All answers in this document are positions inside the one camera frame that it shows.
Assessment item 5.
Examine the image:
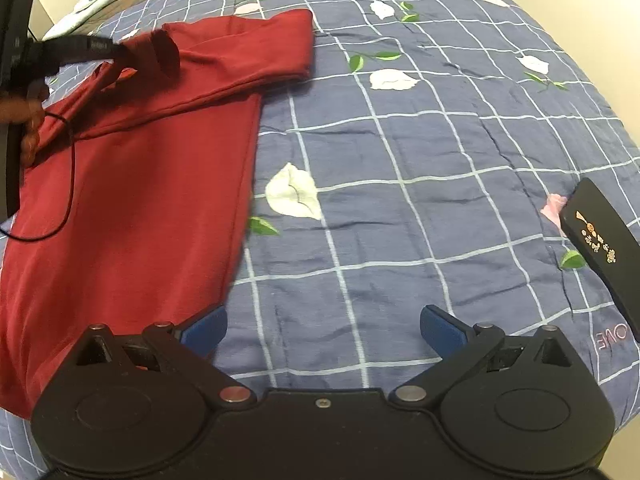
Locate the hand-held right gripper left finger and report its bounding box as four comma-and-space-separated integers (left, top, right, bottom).
74, 306, 252, 406

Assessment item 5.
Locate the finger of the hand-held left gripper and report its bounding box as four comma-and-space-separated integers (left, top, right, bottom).
47, 34, 138, 86

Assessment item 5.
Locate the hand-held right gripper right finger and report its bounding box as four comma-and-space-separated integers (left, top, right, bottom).
389, 304, 577, 406

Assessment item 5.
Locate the dark red shirt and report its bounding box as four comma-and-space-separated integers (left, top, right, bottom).
0, 8, 316, 420

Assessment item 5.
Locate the person's left hand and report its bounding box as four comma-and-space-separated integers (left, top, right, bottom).
0, 82, 52, 167

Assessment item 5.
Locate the blue plaid floral blanket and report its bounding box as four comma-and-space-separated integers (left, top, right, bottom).
0, 0, 640, 480

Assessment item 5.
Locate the black flat case gold print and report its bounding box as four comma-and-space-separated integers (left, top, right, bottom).
558, 177, 640, 344

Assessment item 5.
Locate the thin black cable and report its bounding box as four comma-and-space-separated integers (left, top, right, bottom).
0, 30, 78, 242

